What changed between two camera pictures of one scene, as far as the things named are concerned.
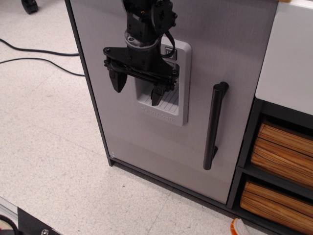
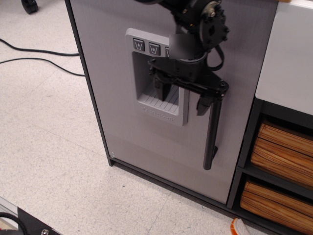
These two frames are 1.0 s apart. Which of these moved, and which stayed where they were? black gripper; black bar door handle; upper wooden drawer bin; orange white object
Moved: black gripper
Stayed: upper wooden drawer bin; black bar door handle; orange white object
